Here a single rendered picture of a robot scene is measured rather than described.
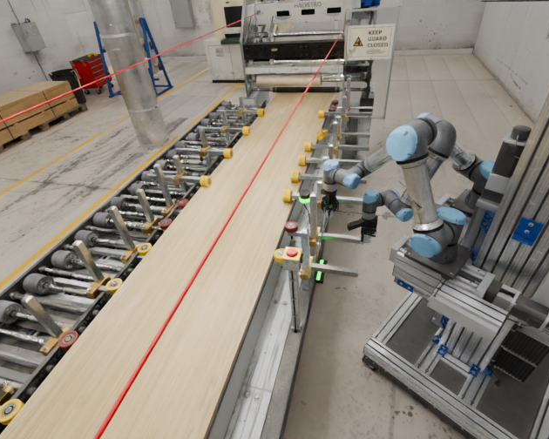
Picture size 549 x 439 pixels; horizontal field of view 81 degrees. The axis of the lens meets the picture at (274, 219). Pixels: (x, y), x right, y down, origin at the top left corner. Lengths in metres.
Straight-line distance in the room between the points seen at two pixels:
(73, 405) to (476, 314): 1.61
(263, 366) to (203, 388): 0.41
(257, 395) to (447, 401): 1.06
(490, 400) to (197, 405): 1.58
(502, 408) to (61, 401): 2.09
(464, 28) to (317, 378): 9.58
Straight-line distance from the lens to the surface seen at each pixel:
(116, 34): 5.30
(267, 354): 1.73
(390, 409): 2.33
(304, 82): 4.17
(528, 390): 2.42
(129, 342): 1.61
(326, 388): 2.33
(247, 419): 1.62
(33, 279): 2.29
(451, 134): 1.63
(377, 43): 3.98
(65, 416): 1.57
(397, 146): 1.27
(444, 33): 10.55
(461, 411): 2.19
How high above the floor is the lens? 2.12
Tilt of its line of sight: 38 degrees down
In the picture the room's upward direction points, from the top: 6 degrees counter-clockwise
